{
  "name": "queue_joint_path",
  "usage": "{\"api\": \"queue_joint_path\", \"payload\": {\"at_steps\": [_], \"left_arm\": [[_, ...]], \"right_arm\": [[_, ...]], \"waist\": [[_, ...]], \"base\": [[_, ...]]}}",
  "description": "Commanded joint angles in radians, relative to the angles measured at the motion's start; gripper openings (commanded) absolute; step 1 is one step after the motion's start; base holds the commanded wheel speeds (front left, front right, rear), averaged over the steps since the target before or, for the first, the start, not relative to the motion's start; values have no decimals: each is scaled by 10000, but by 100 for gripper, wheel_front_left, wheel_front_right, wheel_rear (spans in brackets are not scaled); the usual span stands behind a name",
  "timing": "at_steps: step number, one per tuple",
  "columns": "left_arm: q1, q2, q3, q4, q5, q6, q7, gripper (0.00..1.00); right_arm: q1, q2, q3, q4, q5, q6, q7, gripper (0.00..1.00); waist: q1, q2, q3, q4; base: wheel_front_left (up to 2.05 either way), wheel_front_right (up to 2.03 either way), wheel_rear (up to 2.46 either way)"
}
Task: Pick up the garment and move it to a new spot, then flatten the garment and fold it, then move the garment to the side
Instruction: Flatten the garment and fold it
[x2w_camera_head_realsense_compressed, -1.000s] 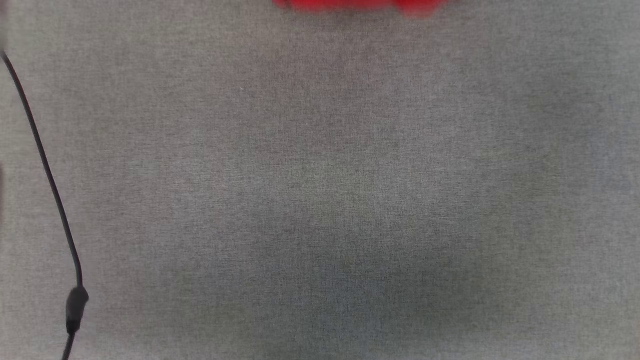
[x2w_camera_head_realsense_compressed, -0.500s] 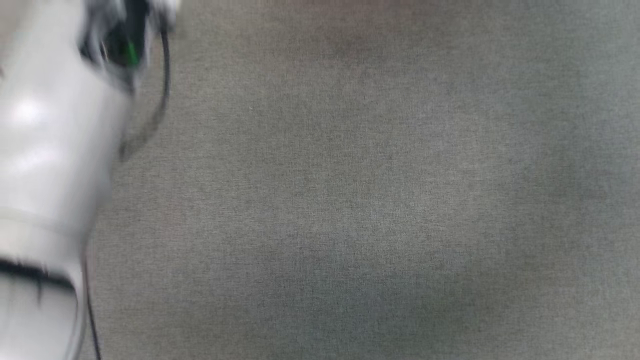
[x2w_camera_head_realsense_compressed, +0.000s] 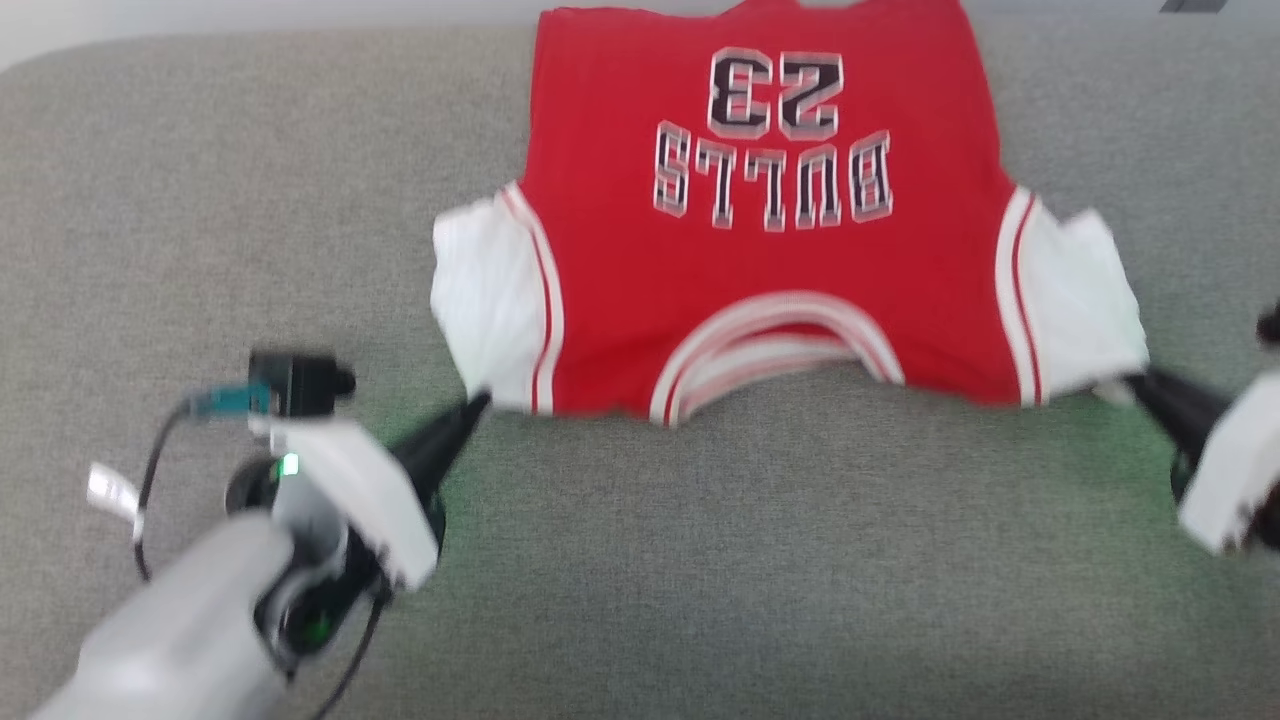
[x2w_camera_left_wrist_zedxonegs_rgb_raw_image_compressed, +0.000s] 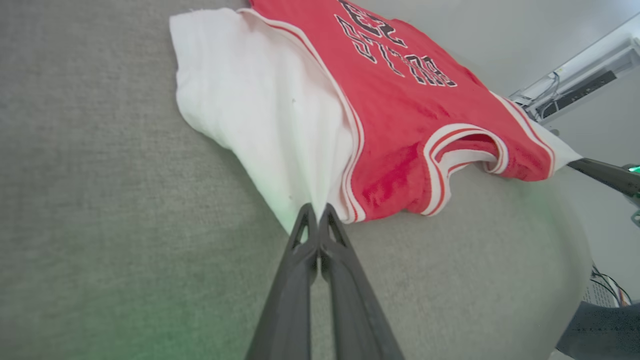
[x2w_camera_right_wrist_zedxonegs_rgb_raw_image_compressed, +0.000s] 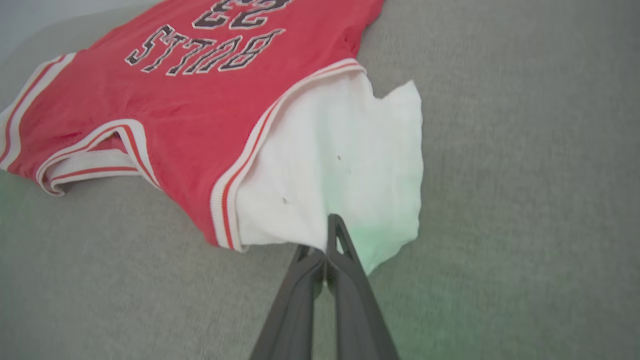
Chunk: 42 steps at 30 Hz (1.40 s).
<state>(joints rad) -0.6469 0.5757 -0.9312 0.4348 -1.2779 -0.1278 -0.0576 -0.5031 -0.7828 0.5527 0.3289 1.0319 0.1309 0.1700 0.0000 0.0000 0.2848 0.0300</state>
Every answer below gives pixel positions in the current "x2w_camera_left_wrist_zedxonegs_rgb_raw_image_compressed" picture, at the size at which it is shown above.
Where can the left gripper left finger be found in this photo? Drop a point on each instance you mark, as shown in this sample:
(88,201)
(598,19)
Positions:
(292,300)

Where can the dark grey padded object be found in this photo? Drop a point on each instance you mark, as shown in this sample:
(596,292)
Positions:
(600,332)

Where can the black power strip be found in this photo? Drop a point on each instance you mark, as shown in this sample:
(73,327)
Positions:
(582,92)

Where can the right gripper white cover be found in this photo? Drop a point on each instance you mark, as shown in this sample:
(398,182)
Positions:
(636,200)

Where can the grey fabric sofa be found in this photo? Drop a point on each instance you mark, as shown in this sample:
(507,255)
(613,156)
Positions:
(100,200)

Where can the red and white basketball jersey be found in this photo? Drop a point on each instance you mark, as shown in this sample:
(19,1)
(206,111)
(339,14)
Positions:
(400,100)

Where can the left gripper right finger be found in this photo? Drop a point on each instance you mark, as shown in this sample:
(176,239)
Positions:
(350,310)

